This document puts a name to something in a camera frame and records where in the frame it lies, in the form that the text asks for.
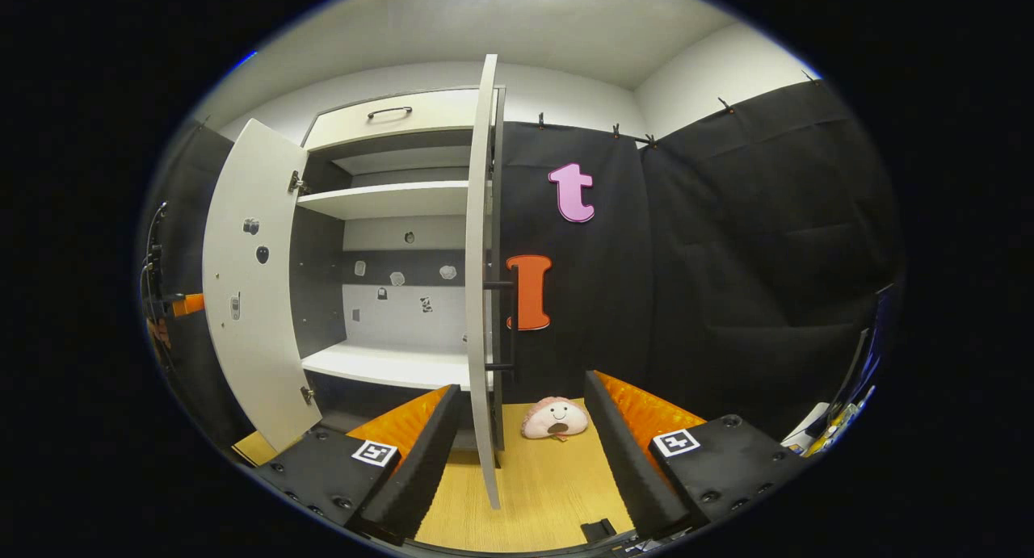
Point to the pink smiling plush toy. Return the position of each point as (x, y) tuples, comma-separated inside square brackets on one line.
[(557, 417)]

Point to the beige cabinet drawer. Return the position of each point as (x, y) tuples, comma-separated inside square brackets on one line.
[(420, 122)]

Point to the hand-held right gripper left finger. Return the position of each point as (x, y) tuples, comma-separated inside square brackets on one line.
[(428, 469)]

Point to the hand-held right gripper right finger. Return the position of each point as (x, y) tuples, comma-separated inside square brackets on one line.
[(626, 461)]

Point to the grey double-door shoe cabinet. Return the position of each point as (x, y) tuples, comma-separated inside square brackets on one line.
[(388, 199)]

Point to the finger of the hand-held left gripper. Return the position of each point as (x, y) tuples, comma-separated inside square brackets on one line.
[(190, 304)]

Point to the black backdrop cloth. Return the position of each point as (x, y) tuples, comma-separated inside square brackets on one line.
[(727, 259), (187, 170)]

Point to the beige cabinet door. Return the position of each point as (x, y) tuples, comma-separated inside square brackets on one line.
[(250, 340), (481, 219)]

